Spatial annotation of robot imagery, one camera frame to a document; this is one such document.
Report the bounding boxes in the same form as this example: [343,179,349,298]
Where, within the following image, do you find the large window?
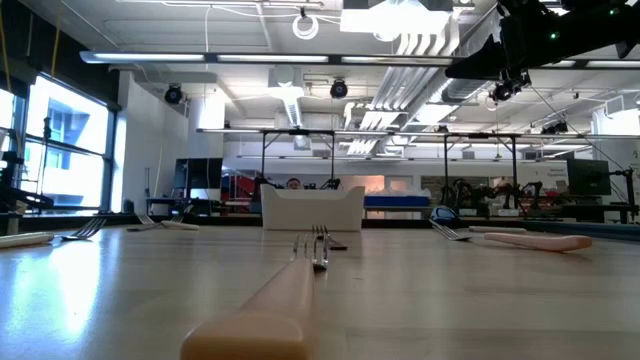
[0,73,120,214]

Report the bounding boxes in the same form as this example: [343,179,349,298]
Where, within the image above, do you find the white coiled cable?
[291,13,320,42]

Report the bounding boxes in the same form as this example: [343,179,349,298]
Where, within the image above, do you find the white-handled fork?
[0,216,108,250]
[134,212,201,232]

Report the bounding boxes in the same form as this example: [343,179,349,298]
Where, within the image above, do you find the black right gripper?
[444,0,567,105]

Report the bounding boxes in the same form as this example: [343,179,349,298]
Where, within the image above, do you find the white ventilation duct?
[267,64,307,129]

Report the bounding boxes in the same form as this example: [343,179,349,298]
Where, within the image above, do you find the blue storage bin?
[363,194,432,209]

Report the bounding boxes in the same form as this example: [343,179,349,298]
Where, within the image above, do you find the black fork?
[310,224,349,252]
[125,203,195,233]

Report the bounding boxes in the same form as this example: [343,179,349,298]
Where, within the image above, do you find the background robot arms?
[451,178,545,212]

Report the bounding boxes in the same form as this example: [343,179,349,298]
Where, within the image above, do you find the long ceiling light bar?
[78,49,454,67]

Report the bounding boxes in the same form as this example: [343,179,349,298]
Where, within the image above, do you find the black monitor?
[566,158,613,197]
[173,157,224,200]

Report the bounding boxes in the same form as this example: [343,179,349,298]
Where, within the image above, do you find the white plastic bin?
[259,183,367,233]

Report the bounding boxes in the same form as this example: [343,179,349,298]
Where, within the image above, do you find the black metal gantry frame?
[399,131,591,205]
[197,127,396,192]

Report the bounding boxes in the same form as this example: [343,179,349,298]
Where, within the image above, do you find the orange-handled fork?
[179,232,332,360]
[428,219,594,253]

